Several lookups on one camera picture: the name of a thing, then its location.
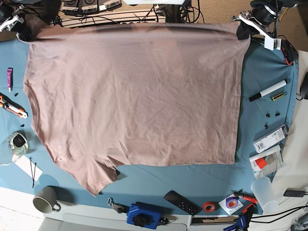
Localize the orange utility knife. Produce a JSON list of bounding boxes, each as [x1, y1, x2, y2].
[[0, 93, 28, 119]]

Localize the black remote control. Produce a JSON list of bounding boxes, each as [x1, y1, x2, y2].
[[164, 191, 202, 216]]

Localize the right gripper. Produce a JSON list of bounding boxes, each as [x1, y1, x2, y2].
[[0, 4, 32, 41]]

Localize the translucent plastic cup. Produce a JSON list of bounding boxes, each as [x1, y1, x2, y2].
[[251, 177, 278, 213]]

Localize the black white marker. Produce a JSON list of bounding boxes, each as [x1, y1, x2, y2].
[[249, 79, 287, 102]]

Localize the red handled pliers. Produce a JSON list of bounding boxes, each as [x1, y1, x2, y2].
[[232, 191, 258, 204]]

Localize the white power strip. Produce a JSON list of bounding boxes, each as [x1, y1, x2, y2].
[[60, 9, 167, 28]]

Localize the blue table cloth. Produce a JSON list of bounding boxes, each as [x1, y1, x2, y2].
[[0, 40, 298, 214]]

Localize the black phone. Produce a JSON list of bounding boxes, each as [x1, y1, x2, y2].
[[283, 188, 308, 198]]

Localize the purple glue tube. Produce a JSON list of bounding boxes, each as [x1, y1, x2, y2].
[[7, 68, 13, 92]]

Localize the white paper card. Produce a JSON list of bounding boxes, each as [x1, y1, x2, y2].
[[15, 155, 43, 181]]

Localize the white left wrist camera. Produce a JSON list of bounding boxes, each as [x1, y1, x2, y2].
[[264, 37, 282, 51]]

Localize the black computer mouse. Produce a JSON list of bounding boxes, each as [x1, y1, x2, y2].
[[300, 72, 308, 100]]

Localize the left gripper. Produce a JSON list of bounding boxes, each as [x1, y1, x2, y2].
[[232, 4, 281, 40]]

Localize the pink T-shirt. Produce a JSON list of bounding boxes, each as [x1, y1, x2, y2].
[[24, 22, 250, 195]]

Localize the grey ceramic mug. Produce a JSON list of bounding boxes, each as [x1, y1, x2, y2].
[[32, 186, 61, 214]]

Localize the red tape roll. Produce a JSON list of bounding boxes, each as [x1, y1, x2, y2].
[[203, 202, 217, 213]]

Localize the black cable ties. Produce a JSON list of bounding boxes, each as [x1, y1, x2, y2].
[[29, 157, 37, 188]]

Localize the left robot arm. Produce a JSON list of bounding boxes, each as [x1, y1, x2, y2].
[[233, 0, 305, 40]]

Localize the black orange clamp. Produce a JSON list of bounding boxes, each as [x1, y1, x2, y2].
[[281, 40, 294, 65]]

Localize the clear tape roll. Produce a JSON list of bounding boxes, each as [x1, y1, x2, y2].
[[3, 131, 28, 155]]

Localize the clear plastic screw box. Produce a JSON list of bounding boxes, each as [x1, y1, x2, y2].
[[253, 123, 291, 154]]

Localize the white paper booklet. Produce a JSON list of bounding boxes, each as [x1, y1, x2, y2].
[[249, 145, 285, 180]]

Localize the blue bar clamp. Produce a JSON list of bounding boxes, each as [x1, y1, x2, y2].
[[223, 206, 255, 231]]

